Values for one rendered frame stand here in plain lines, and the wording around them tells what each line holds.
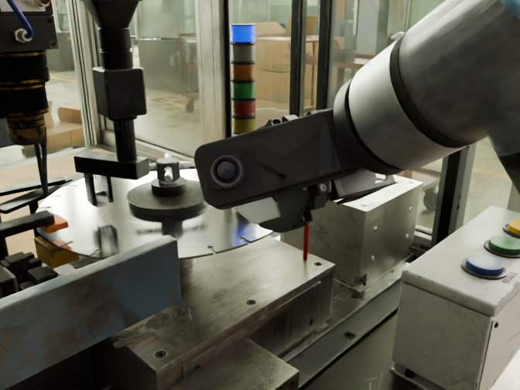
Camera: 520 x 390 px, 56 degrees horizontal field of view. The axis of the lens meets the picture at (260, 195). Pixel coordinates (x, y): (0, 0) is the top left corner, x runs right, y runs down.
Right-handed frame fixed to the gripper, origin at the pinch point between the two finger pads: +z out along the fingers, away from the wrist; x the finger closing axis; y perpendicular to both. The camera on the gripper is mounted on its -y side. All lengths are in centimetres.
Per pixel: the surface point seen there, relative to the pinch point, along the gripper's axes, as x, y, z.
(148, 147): 39, 27, 94
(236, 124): 19.8, 21.2, 31.4
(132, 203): 5.7, -5.2, 16.7
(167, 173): 7.5, -1.5, 12.0
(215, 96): 37, 34, 58
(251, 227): -1.9, 4.6, 7.0
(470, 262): -13.2, 26.0, -2.4
